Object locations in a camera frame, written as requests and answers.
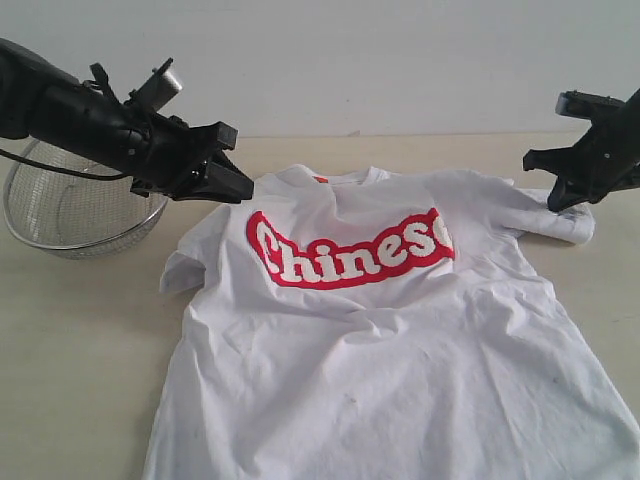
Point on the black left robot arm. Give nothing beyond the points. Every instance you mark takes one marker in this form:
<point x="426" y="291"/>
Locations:
<point x="41" y="101"/>

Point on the white t-shirt red lettering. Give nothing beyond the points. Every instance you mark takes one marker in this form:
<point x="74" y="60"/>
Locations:
<point x="382" y="326"/>

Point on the metal wire mesh basket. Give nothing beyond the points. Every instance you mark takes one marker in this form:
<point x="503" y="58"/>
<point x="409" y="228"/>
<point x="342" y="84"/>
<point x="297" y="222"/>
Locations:
<point x="76" y="218"/>

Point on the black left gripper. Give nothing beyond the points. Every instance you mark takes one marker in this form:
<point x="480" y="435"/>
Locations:
<point x="166" y="156"/>

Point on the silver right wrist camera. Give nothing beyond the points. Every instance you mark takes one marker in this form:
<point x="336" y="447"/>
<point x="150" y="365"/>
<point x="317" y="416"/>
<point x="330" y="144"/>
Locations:
<point x="585" y="106"/>

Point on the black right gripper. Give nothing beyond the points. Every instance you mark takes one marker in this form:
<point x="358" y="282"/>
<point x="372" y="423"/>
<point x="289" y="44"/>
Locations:
<point x="608" y="156"/>

